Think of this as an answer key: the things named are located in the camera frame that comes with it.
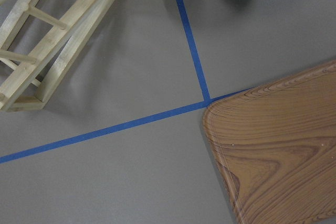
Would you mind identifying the bamboo dish rack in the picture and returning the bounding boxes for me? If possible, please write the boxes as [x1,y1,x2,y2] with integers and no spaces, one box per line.
[1,0,114,112]

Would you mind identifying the wooden grain tray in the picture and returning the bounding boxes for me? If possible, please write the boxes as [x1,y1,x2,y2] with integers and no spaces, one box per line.
[203,61,335,223]

